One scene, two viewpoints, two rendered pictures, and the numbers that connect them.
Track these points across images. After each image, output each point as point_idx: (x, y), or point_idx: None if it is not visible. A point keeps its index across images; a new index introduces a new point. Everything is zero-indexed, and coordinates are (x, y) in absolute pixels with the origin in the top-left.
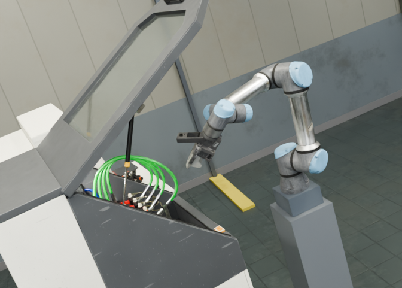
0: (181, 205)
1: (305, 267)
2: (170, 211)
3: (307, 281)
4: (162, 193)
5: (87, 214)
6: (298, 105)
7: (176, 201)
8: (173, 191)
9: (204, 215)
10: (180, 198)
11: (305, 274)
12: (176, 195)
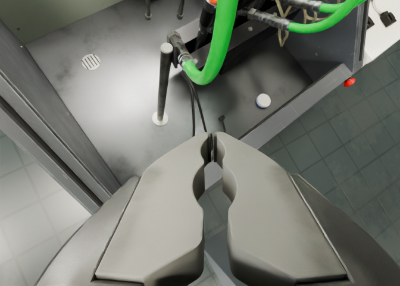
0: (313, 86)
1: (229, 279)
2: (318, 63)
3: (221, 269)
4: (349, 36)
5: None
6: None
7: (331, 72)
8: (365, 60)
9: (256, 146)
10: (340, 81)
11: (225, 273)
12: (353, 69)
